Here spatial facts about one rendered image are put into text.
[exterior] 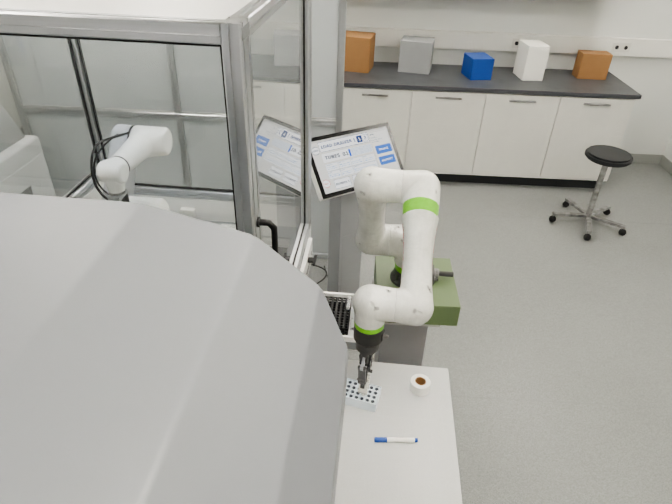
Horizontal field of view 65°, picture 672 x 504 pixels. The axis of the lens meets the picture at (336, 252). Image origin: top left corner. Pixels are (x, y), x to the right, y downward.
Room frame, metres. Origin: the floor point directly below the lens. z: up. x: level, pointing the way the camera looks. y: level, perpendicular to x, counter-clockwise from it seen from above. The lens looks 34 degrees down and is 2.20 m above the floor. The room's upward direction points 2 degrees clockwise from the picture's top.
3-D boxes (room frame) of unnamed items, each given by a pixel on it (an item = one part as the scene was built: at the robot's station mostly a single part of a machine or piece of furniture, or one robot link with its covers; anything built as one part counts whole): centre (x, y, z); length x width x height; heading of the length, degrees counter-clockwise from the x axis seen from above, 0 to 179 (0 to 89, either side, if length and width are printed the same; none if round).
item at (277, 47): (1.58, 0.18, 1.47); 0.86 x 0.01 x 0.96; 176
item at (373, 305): (1.22, -0.12, 1.18); 0.13 x 0.11 x 0.14; 84
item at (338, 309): (1.53, 0.05, 0.87); 0.22 x 0.18 x 0.06; 86
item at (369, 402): (1.23, -0.10, 0.78); 0.12 x 0.08 x 0.04; 74
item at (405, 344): (1.80, -0.31, 0.38); 0.30 x 0.30 x 0.76; 89
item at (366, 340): (1.22, -0.11, 1.08); 0.12 x 0.09 x 0.06; 74
